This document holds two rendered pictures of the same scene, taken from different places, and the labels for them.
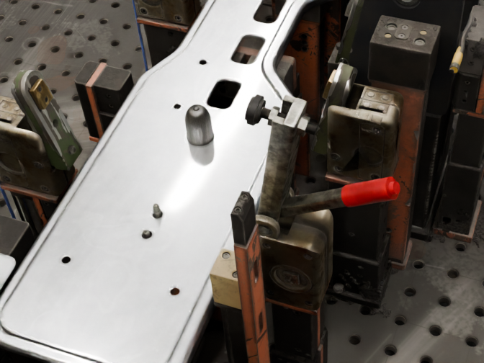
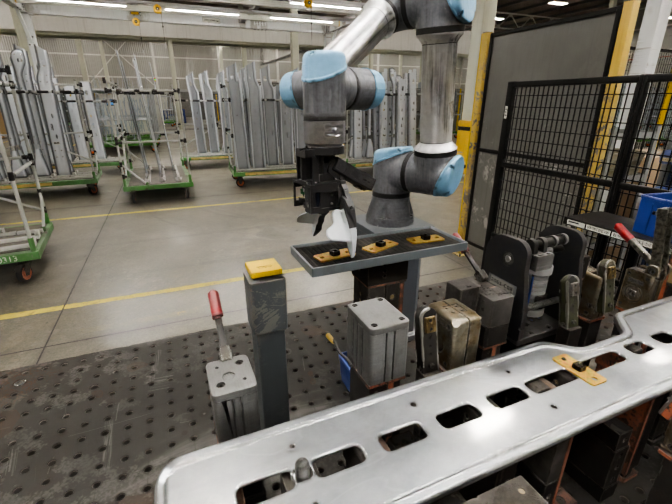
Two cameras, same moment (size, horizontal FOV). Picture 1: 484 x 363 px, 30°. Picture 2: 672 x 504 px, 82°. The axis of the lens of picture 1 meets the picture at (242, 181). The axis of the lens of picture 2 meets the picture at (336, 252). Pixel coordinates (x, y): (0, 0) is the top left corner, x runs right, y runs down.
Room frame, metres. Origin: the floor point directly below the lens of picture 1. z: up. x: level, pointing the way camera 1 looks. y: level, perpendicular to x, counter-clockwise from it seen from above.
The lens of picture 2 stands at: (1.79, -0.05, 1.46)
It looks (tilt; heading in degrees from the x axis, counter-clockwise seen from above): 21 degrees down; 221
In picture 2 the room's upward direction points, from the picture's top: straight up
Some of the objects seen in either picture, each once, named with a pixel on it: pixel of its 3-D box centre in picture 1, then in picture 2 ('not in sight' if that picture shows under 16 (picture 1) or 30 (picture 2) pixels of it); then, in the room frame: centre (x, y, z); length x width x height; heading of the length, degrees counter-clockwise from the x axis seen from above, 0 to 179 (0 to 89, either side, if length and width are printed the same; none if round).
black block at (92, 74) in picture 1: (119, 151); not in sight; (0.89, 0.17, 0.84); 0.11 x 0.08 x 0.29; 65
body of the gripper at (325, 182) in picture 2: not in sight; (321, 179); (1.26, -0.55, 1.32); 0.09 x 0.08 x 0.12; 163
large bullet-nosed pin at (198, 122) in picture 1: (199, 126); not in sight; (0.75, 0.04, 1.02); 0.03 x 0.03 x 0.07
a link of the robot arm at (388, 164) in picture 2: not in sight; (394, 168); (0.78, -0.70, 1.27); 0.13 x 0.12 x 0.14; 93
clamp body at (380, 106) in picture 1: (362, 203); (575, 334); (0.72, -0.15, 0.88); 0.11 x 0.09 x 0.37; 65
